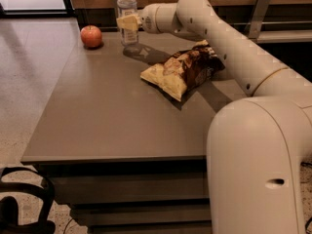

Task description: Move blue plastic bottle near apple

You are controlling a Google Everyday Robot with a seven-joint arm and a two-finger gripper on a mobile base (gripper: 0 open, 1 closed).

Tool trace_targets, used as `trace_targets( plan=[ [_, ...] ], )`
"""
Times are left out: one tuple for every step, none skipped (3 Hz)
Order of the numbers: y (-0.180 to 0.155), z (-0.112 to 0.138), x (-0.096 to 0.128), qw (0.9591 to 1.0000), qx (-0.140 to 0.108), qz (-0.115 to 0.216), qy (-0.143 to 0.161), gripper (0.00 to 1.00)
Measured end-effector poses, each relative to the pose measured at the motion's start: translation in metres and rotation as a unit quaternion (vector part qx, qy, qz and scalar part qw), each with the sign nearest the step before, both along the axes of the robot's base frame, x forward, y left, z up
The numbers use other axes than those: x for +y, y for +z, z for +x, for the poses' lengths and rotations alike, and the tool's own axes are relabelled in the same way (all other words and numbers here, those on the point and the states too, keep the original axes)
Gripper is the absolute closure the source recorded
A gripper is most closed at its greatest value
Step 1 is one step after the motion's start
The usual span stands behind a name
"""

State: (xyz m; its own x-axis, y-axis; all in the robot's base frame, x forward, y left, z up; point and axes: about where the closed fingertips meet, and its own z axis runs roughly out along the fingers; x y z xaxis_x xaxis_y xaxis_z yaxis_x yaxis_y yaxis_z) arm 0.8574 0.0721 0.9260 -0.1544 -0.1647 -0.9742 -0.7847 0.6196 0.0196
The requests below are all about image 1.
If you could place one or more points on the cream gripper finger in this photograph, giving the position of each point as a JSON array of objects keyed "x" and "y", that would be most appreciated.
[{"x": 130, "y": 22}]

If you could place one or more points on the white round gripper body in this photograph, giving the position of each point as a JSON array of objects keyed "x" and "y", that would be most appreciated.
[{"x": 147, "y": 20}]

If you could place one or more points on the clear plastic water bottle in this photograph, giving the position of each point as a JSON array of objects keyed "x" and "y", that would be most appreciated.
[{"x": 125, "y": 8}]

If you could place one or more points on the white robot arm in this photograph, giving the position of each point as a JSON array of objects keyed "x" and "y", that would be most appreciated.
[{"x": 256, "y": 144}]

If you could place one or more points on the red apple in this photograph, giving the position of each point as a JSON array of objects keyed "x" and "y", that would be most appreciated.
[{"x": 91, "y": 36}]

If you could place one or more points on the yellow brown chip bag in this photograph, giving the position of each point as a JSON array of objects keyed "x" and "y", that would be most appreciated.
[{"x": 184, "y": 70}]

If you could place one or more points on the grey drawer cabinet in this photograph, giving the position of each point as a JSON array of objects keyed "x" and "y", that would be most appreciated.
[{"x": 125, "y": 157}]

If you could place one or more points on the black chair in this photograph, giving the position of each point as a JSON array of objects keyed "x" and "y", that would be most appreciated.
[{"x": 26, "y": 201}]

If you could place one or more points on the right metal wall bracket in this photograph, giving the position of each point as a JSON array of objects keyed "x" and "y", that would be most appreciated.
[{"x": 259, "y": 11}]

